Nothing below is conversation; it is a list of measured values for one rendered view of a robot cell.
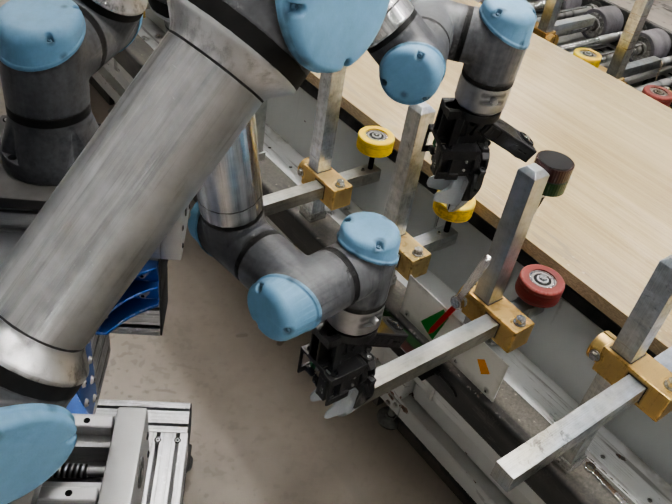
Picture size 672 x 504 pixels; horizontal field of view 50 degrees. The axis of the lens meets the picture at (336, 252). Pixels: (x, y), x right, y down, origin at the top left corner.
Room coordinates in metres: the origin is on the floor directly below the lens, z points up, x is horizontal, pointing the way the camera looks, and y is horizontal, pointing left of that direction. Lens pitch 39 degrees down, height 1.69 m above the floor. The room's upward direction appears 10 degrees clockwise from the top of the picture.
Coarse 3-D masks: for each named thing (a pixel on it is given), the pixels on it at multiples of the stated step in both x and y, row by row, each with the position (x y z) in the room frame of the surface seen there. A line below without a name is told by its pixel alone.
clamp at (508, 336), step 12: (468, 300) 0.95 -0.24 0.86; (480, 300) 0.94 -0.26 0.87; (504, 300) 0.95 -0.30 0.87; (468, 312) 0.94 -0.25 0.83; (480, 312) 0.93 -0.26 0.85; (492, 312) 0.91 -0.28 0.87; (504, 312) 0.92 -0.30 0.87; (516, 312) 0.92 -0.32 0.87; (504, 324) 0.89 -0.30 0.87; (528, 324) 0.90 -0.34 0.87; (504, 336) 0.88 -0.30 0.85; (516, 336) 0.88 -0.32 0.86; (528, 336) 0.90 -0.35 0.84; (504, 348) 0.88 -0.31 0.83
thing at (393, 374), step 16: (528, 304) 0.96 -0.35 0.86; (480, 320) 0.90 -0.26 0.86; (448, 336) 0.85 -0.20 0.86; (464, 336) 0.85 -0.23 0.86; (480, 336) 0.87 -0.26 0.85; (416, 352) 0.80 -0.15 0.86; (432, 352) 0.81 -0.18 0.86; (448, 352) 0.82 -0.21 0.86; (384, 368) 0.75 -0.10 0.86; (400, 368) 0.76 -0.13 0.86; (416, 368) 0.77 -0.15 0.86; (432, 368) 0.80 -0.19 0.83; (384, 384) 0.73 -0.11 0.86; (400, 384) 0.75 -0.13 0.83; (368, 400) 0.71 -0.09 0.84
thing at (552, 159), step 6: (540, 156) 0.99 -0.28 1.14; (546, 156) 0.99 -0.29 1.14; (552, 156) 1.00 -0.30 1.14; (558, 156) 1.00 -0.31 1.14; (564, 156) 1.00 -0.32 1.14; (546, 162) 0.97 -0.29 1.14; (552, 162) 0.98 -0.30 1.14; (558, 162) 0.98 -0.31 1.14; (564, 162) 0.98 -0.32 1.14; (570, 162) 0.99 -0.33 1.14; (552, 168) 0.96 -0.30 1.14; (558, 168) 0.96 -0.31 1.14; (564, 168) 0.97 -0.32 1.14; (570, 168) 0.97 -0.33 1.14; (540, 204) 0.99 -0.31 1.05
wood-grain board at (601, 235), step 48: (528, 48) 2.00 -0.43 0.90; (384, 96) 1.56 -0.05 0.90; (432, 96) 1.60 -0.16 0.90; (528, 96) 1.70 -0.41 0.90; (576, 96) 1.75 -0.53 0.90; (624, 96) 1.80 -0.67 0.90; (432, 144) 1.38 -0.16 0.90; (576, 144) 1.49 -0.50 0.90; (624, 144) 1.54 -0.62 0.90; (480, 192) 1.23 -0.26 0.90; (576, 192) 1.29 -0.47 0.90; (624, 192) 1.32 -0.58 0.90; (528, 240) 1.10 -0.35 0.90; (576, 240) 1.12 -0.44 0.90; (624, 240) 1.15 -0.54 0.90; (576, 288) 1.00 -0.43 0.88; (624, 288) 1.00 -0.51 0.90
